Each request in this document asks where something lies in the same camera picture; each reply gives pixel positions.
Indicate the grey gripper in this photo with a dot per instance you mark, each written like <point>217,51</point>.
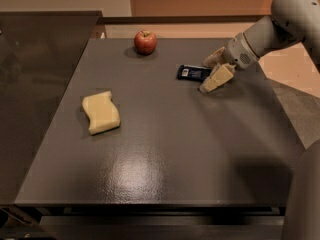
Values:
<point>237,54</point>

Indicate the dark blue rxbar wrapper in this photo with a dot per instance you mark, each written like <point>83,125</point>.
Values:
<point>193,73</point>

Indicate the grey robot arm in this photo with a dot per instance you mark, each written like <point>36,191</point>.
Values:
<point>290,22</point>

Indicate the yellow sponge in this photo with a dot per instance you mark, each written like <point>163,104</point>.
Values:
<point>102,113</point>

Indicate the red apple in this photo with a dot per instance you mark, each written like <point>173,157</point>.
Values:
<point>145,42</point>

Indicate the dark side table panel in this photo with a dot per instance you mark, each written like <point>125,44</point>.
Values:
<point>39,52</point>

